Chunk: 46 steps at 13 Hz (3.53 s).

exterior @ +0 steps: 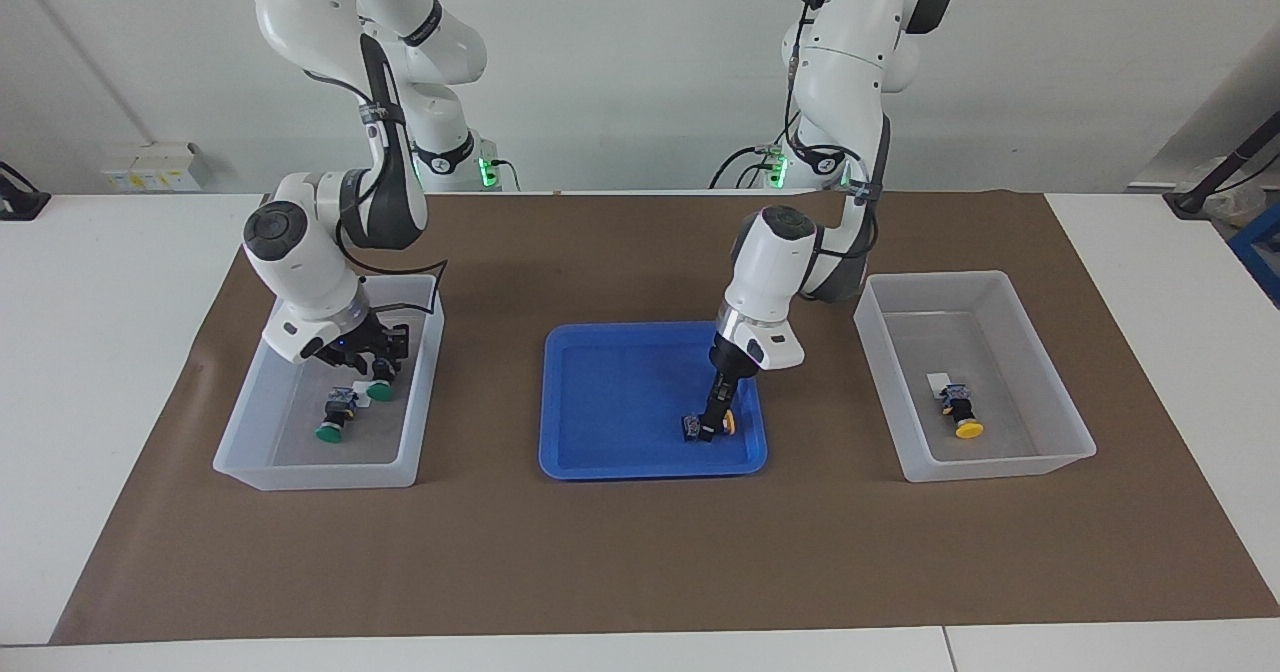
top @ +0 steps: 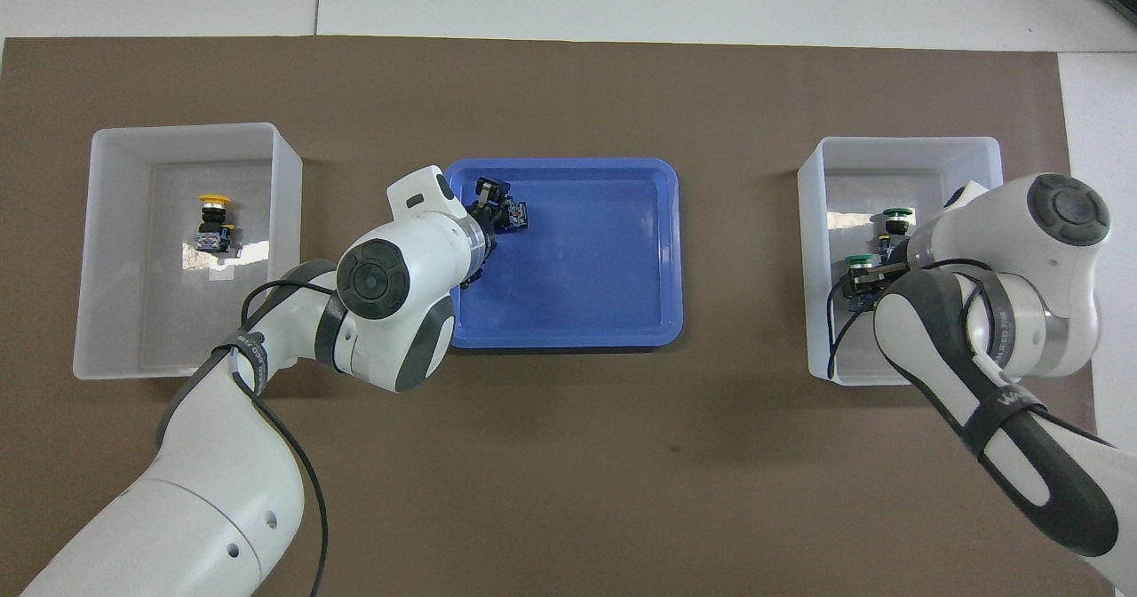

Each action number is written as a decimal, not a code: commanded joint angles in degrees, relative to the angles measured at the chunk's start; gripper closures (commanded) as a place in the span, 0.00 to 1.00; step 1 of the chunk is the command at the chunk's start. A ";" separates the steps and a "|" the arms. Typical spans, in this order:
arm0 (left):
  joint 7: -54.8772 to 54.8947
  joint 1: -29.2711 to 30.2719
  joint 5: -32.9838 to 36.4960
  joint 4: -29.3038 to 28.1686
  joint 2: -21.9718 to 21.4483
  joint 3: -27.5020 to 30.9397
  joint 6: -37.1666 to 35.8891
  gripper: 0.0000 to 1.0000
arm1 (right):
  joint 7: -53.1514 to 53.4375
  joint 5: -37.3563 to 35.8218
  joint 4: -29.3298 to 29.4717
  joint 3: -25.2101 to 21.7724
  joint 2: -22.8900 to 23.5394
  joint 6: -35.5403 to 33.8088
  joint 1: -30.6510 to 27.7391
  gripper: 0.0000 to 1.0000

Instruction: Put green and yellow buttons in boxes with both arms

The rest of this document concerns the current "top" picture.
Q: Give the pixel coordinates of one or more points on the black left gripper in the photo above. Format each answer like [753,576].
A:
[490,228]

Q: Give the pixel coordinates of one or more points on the green push button switch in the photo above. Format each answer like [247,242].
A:
[899,216]
[858,261]

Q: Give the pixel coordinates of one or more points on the yellow push button switch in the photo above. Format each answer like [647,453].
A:
[213,219]
[517,216]

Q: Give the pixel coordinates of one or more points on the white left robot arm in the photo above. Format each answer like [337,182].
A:
[222,490]

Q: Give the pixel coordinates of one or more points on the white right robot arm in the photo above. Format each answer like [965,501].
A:
[1021,250]

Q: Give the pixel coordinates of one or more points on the translucent white plastic box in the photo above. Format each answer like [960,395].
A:
[115,313]
[888,157]

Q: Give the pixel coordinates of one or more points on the blue plastic tray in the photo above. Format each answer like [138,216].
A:
[586,268]

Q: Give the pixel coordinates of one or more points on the white paper label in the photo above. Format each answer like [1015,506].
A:
[223,274]

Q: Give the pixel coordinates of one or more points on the brown table mat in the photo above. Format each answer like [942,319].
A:
[568,490]

